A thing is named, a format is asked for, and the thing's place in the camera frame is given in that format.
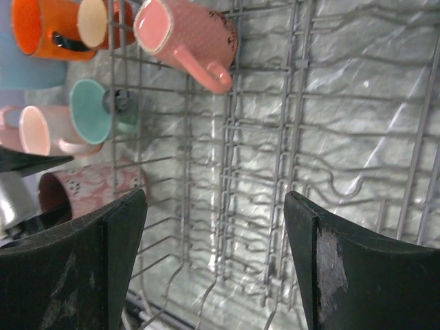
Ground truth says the salmon pink mug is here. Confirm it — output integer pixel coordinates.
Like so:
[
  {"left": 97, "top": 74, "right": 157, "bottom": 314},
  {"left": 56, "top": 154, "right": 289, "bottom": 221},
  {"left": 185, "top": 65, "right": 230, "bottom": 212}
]
[{"left": 133, "top": 1, "right": 239, "bottom": 94}]

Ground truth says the mint green cup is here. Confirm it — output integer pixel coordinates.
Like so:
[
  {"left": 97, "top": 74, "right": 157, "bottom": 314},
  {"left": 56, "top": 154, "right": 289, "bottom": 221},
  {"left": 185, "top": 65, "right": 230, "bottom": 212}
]
[{"left": 69, "top": 78, "right": 139, "bottom": 144}]

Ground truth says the small orange cup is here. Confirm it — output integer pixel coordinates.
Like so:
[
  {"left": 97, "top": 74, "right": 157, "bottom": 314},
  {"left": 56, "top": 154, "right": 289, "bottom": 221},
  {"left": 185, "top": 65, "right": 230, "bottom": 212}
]
[{"left": 77, "top": 0, "right": 135, "bottom": 50}]

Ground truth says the light blue mug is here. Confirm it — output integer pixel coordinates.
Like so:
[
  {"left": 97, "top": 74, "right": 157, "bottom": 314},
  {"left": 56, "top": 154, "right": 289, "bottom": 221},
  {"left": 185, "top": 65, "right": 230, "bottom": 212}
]
[{"left": 1, "top": 32, "right": 67, "bottom": 90}]

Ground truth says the dusty pink mug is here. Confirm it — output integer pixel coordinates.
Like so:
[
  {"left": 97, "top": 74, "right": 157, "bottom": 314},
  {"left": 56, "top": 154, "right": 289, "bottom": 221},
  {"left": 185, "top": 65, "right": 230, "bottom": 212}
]
[{"left": 38, "top": 159, "right": 146, "bottom": 219}]

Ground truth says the grey wire dish rack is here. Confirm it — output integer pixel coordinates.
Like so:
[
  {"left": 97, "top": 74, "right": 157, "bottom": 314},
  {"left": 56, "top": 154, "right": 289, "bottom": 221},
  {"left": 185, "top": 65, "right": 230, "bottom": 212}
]
[{"left": 109, "top": 1, "right": 439, "bottom": 329}]

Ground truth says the large orange mug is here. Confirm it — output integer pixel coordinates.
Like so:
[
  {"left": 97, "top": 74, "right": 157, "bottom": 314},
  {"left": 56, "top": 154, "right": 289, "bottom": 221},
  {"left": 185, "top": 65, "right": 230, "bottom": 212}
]
[{"left": 10, "top": 0, "right": 96, "bottom": 61}]

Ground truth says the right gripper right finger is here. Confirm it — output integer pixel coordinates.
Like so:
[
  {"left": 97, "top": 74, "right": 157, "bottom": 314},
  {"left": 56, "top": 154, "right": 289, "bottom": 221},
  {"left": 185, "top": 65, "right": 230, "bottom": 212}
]
[{"left": 284, "top": 191, "right": 439, "bottom": 329}]

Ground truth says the pale pink gradient mug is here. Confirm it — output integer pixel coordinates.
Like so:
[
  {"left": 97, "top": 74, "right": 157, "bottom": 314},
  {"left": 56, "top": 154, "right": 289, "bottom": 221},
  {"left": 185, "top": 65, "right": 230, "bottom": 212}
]
[{"left": 19, "top": 105, "right": 103, "bottom": 157}]

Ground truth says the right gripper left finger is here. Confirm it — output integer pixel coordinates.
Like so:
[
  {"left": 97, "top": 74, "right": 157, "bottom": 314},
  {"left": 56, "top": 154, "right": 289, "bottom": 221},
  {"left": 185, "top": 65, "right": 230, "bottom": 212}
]
[{"left": 1, "top": 190, "right": 147, "bottom": 329}]

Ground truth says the pink faceted mug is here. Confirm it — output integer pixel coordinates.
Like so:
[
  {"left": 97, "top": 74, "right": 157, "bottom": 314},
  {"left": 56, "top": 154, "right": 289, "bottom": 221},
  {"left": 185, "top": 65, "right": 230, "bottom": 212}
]
[{"left": 1, "top": 106, "right": 24, "bottom": 152}]

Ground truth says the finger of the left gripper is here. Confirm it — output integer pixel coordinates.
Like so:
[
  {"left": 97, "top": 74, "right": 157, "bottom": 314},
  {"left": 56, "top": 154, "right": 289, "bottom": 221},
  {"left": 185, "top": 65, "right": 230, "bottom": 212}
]
[{"left": 0, "top": 147, "right": 74, "bottom": 174}]

